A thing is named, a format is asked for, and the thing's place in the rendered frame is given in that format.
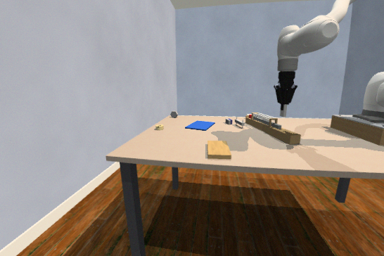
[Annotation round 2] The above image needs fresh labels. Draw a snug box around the blue flat rectangular pad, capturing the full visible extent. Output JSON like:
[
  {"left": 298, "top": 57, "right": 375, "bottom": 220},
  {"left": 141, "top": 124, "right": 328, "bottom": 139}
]
[{"left": 185, "top": 121, "right": 215, "bottom": 131}]

